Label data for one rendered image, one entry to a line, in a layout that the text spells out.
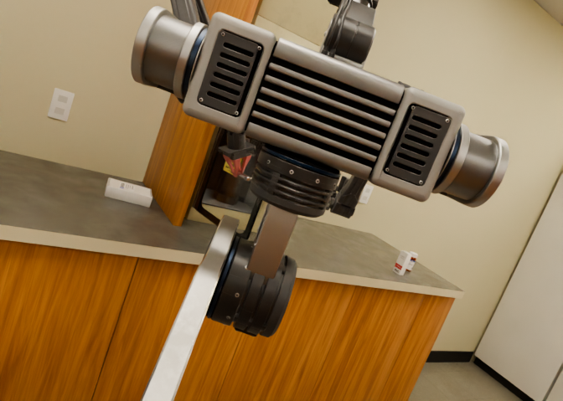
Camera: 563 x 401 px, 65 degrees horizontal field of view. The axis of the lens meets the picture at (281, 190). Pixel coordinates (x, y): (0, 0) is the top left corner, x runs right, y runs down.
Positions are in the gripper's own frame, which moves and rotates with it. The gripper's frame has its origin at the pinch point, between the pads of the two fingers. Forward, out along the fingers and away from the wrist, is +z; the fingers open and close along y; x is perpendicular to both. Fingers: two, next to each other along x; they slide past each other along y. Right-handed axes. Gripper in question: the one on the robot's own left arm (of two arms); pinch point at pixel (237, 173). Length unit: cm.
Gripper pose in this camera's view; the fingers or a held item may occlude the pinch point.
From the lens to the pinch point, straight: 141.9
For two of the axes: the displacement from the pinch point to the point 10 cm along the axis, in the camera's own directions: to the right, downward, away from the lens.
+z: -0.1, 8.9, 4.5
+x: 6.6, 3.4, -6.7
